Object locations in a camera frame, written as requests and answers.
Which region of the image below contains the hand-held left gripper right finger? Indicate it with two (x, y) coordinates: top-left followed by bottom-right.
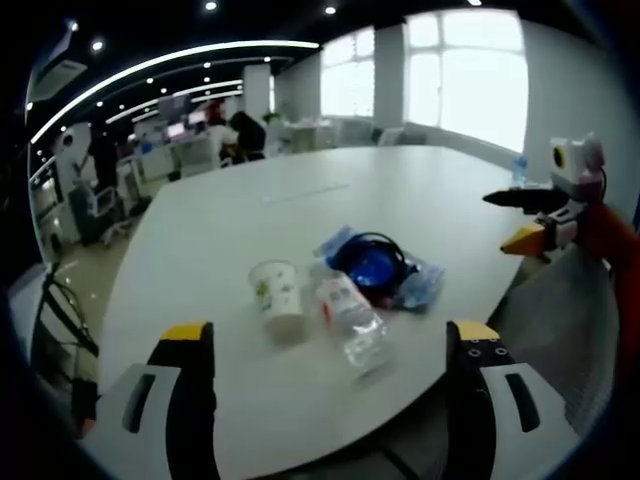
(446, 319), (581, 480)

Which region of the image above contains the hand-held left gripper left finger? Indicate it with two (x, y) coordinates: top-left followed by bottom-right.
(82, 322), (221, 480)

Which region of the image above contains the blue plastic bag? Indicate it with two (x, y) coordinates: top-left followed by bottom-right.
(313, 224), (446, 314)

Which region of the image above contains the black cable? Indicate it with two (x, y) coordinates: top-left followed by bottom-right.
(335, 231), (420, 289)

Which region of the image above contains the clear plastic water bottle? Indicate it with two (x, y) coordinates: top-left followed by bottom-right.
(308, 272), (392, 377)

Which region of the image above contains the white printed paper cup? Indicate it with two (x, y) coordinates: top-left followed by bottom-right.
(248, 259), (308, 344)

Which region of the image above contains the grey mesh chair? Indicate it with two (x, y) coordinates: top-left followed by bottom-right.
(485, 244), (622, 439)

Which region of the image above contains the black stand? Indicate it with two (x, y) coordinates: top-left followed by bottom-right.
(33, 262), (101, 426)

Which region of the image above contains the white table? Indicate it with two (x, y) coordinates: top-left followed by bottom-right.
(97, 144), (554, 476)

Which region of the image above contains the white office chair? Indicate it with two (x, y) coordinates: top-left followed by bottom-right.
(68, 182), (139, 249)

